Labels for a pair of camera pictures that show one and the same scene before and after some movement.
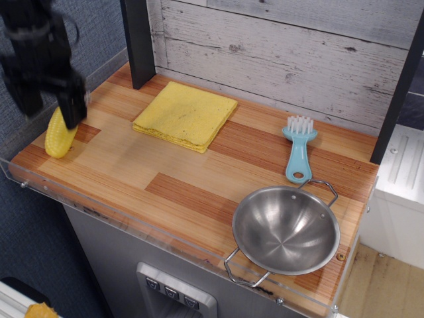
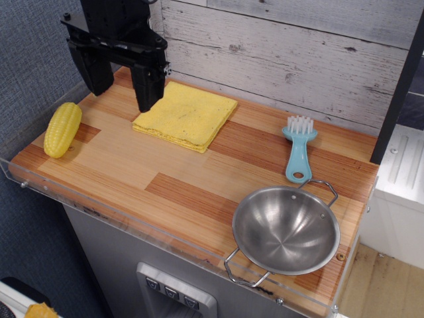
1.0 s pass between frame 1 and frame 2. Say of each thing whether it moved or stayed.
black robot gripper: moved
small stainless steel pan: stayed
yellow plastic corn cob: stayed
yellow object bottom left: stayed
